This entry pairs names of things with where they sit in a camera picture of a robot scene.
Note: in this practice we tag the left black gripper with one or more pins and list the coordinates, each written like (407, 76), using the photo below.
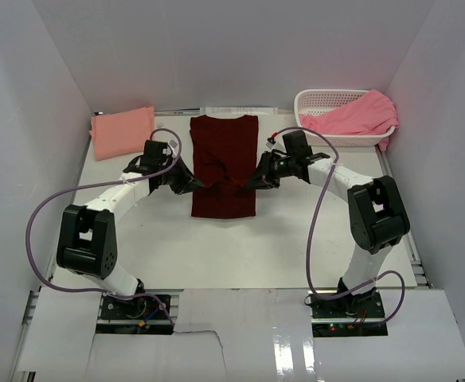
(186, 177)

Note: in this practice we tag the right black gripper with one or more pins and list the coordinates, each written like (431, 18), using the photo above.
(263, 178)

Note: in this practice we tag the dark red t shirt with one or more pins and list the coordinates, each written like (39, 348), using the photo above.
(224, 158)

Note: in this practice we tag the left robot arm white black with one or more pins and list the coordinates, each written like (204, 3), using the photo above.
(87, 243)

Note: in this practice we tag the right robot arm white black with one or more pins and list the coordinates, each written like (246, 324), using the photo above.
(377, 216)

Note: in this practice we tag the white paper sheets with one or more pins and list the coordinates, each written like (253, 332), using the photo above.
(238, 110)

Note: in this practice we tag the folded salmon pink t shirt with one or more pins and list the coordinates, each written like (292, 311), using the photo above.
(121, 133)

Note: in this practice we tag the white plastic basket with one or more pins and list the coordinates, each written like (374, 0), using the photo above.
(320, 107)

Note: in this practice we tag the pink t shirt in basket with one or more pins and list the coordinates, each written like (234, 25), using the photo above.
(356, 115)

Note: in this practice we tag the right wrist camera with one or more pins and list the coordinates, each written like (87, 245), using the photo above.
(272, 143)

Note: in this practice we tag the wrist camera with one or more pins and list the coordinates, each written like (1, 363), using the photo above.
(272, 143)
(173, 148)

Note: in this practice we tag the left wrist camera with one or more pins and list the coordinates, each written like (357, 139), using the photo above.
(173, 148)

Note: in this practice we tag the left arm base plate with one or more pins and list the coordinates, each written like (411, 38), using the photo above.
(145, 317)

